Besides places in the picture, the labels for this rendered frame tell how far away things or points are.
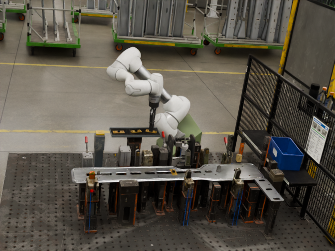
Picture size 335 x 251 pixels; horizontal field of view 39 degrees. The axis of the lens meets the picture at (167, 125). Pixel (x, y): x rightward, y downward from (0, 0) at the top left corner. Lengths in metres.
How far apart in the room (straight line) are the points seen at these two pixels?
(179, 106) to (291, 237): 1.39
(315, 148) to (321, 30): 2.21
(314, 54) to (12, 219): 3.72
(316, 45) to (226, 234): 2.87
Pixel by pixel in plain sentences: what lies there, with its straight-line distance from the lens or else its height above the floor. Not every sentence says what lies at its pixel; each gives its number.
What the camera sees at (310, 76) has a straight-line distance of 5.62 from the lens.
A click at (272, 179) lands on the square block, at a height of 1.01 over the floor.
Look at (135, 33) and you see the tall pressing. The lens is 10.10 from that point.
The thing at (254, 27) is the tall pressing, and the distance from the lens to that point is 11.21.
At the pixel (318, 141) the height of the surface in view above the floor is 1.30.
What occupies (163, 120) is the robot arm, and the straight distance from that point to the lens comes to 3.90.
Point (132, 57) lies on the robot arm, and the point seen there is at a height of 1.58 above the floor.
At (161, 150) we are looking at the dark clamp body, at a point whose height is 1.08.
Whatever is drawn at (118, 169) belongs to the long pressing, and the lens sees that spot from 3.31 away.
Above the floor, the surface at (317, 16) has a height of 1.84.
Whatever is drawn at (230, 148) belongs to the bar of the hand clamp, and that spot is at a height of 1.11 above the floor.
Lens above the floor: 2.62
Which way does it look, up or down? 24 degrees down
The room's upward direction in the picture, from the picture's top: 7 degrees clockwise
